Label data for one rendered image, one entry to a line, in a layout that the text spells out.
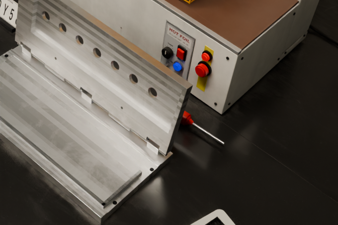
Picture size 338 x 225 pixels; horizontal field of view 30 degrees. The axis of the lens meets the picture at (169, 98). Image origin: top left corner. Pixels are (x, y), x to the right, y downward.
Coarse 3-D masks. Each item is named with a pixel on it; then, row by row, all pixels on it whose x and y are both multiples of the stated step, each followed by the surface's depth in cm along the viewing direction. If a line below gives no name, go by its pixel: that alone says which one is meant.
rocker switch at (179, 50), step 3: (180, 48) 132; (183, 48) 132; (177, 51) 133; (180, 51) 132; (183, 51) 132; (186, 51) 131; (177, 54) 133; (180, 54) 132; (183, 54) 132; (186, 54) 132; (180, 57) 133; (183, 57) 133; (183, 60) 134
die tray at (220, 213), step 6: (216, 210) 120; (222, 210) 120; (204, 216) 119; (210, 216) 119; (216, 216) 119; (222, 216) 119; (228, 216) 120; (198, 222) 118; (204, 222) 118; (228, 222) 119
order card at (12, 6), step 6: (0, 0) 147; (6, 0) 146; (12, 0) 145; (0, 6) 147; (6, 6) 146; (12, 6) 145; (0, 12) 148; (6, 12) 146; (12, 12) 145; (6, 18) 147; (12, 18) 146; (12, 24) 146
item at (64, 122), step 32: (0, 64) 137; (32, 64) 138; (0, 96) 131; (32, 96) 132; (64, 96) 133; (0, 128) 126; (32, 128) 127; (64, 128) 128; (96, 128) 129; (32, 160) 122; (64, 160) 123; (96, 160) 123; (128, 160) 124; (160, 160) 125; (64, 192) 120; (96, 192) 119; (128, 192) 119
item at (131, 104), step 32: (32, 0) 129; (64, 0) 124; (32, 32) 134; (64, 32) 130; (96, 32) 123; (64, 64) 132; (96, 64) 127; (128, 64) 121; (160, 64) 116; (96, 96) 129; (128, 96) 125; (160, 96) 119; (128, 128) 128; (160, 128) 121
